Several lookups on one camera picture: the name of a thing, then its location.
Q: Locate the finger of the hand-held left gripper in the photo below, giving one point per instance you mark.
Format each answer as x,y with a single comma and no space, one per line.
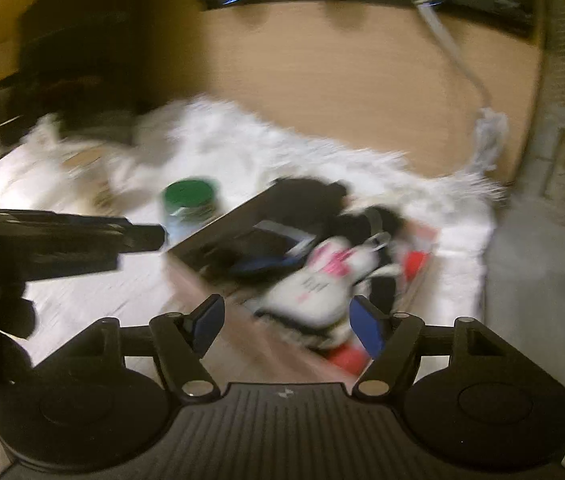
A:
142,237

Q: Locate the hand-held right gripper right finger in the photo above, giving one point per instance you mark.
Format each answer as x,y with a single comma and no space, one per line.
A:
365,326

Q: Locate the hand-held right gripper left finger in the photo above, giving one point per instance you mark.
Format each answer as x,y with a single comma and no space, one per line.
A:
210,321

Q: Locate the cardboard box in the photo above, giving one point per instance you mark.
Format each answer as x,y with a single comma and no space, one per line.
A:
202,285

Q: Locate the white plush bunny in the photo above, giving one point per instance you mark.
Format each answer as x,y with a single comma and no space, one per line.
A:
312,285

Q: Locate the green lidded jar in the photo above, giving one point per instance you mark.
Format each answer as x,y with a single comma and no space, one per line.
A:
190,200

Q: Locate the black bag blue trim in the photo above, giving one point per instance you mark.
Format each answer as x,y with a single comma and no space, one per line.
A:
257,250

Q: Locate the white fluffy blanket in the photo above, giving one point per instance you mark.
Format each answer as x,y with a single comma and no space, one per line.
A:
222,145

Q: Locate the dark cabinet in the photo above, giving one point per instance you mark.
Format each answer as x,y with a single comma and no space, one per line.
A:
82,55

